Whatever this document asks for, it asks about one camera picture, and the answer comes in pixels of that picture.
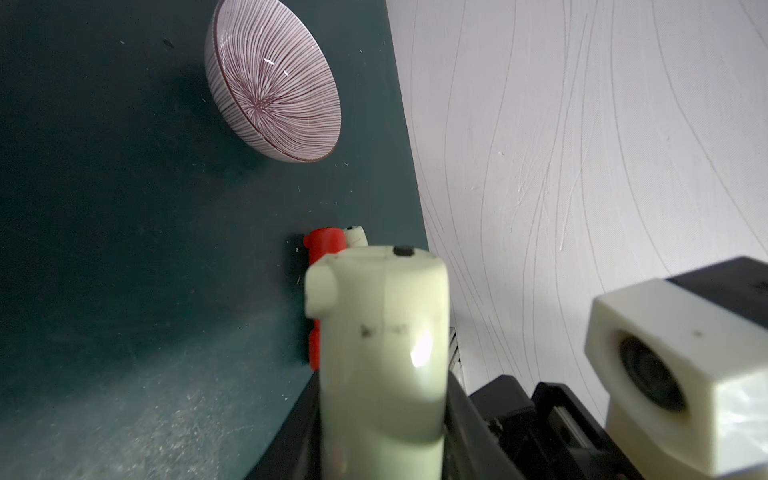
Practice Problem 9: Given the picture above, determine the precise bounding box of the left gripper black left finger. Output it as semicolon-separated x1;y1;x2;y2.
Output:
245;372;321;480

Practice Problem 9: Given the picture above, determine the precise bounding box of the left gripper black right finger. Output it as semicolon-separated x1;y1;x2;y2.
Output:
443;372;524;480

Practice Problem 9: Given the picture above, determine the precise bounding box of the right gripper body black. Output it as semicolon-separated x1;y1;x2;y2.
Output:
467;256;768;480

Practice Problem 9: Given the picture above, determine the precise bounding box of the pale green flashlight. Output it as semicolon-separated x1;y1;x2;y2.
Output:
305;246;450;479
343;226;369;248

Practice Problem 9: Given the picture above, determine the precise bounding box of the red flashlight horizontal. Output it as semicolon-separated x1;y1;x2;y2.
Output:
303;228;346;372

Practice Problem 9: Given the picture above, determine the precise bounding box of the dark green table mat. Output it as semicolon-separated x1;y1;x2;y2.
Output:
1;1;427;479

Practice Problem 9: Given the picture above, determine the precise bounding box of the pink striped bowl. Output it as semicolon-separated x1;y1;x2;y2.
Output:
204;0;342;163

